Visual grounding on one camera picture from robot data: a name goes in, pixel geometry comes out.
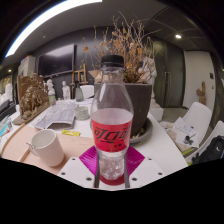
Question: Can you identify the stack of papers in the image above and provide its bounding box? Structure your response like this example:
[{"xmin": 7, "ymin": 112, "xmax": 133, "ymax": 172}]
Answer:
[{"xmin": 166, "ymin": 116, "xmax": 200, "ymax": 149}]

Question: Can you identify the crumpled printed paper sheet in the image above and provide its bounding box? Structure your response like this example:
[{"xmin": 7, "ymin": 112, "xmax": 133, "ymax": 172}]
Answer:
[{"xmin": 34, "ymin": 101, "xmax": 79, "ymax": 131}]

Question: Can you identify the dried plant in grey pot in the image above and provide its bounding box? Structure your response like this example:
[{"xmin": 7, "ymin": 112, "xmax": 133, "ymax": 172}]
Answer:
[{"xmin": 81, "ymin": 11, "xmax": 158, "ymax": 138}]

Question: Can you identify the small round grey container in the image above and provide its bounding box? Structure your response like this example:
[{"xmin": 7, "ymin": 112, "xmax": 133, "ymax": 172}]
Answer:
[{"xmin": 74, "ymin": 105, "xmax": 90, "ymax": 121}]

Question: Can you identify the long ceiling light strip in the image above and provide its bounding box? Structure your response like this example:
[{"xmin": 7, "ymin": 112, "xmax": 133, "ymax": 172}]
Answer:
[{"xmin": 4, "ymin": 0, "xmax": 103, "ymax": 58}]

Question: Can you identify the wooden mannequin figure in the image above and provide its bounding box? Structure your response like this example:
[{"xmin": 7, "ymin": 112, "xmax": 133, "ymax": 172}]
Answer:
[{"xmin": 195, "ymin": 80, "xmax": 208, "ymax": 106}]

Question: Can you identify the wooden easel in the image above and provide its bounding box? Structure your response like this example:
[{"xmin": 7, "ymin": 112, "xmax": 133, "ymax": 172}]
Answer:
[{"xmin": 69, "ymin": 63, "xmax": 89, "ymax": 99}]

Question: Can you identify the small yellow packet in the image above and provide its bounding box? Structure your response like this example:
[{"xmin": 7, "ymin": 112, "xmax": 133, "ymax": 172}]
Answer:
[{"xmin": 60, "ymin": 129, "xmax": 82, "ymax": 138}]

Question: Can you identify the small white figurine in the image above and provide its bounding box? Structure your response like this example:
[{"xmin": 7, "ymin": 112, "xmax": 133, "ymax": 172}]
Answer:
[
  {"xmin": 61, "ymin": 80, "xmax": 72, "ymax": 100},
  {"xmin": 45, "ymin": 78, "xmax": 57, "ymax": 106}
]

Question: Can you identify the golden brown sculpture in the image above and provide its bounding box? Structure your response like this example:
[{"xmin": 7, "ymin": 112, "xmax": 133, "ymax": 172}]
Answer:
[{"xmin": 13, "ymin": 74, "xmax": 51, "ymax": 126}]

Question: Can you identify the light wooden panel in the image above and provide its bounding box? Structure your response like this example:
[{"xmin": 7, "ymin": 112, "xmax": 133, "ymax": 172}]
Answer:
[{"xmin": 0, "ymin": 123, "xmax": 96, "ymax": 176}]

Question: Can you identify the white cabinet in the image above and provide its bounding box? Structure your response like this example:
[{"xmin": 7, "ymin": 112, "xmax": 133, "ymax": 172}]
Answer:
[{"xmin": 17, "ymin": 55, "xmax": 37, "ymax": 78}]

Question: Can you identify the clear plastic bag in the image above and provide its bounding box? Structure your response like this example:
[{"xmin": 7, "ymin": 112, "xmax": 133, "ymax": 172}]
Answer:
[{"xmin": 0, "ymin": 114, "xmax": 14, "ymax": 138}]

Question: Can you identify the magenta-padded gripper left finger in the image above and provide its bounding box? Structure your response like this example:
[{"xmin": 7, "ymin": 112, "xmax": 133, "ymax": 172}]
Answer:
[{"xmin": 57, "ymin": 145, "xmax": 100, "ymax": 190}]

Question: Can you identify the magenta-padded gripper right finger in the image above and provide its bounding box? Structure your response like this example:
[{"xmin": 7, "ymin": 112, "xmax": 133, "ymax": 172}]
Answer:
[{"xmin": 123, "ymin": 145, "xmax": 167, "ymax": 190}]

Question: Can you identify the black wall screen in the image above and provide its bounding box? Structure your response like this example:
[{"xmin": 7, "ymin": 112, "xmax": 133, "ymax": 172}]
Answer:
[{"xmin": 35, "ymin": 43, "xmax": 77, "ymax": 78}]

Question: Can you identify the white ceramic mug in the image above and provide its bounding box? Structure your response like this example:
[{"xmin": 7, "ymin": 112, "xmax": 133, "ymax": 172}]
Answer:
[{"xmin": 26, "ymin": 129, "xmax": 65, "ymax": 168}]

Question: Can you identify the black case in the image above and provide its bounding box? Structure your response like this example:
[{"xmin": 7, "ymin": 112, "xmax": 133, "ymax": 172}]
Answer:
[{"xmin": 0, "ymin": 98, "xmax": 17, "ymax": 123}]

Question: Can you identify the clear bottle with red label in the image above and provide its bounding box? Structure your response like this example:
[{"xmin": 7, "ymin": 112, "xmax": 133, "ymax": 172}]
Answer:
[{"xmin": 89, "ymin": 54, "xmax": 135, "ymax": 181}]

